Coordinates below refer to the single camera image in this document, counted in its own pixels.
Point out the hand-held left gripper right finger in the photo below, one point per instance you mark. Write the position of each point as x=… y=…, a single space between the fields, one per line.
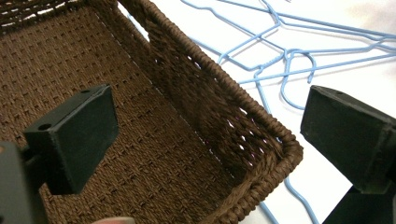
x=348 y=140

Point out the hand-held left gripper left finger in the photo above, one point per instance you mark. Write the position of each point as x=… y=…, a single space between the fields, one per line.
x=77 y=146

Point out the brown woven basket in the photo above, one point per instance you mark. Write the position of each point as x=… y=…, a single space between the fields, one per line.
x=140 y=124

